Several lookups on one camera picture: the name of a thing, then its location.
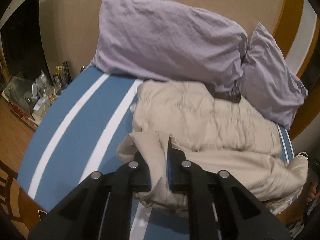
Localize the cluttered glass side table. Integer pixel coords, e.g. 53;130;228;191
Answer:
1;61;72;129

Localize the small lavender pillow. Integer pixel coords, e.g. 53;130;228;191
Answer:
237;22;308;130

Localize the large lavender pillow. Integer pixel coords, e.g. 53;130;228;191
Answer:
91;0;248;92

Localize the person's right hand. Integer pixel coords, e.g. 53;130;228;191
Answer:
306;180;320;203

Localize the beige padded jacket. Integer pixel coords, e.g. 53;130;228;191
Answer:
117;80;308;216

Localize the blue white striped bedsheet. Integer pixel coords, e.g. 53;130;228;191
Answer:
17;64;296;240

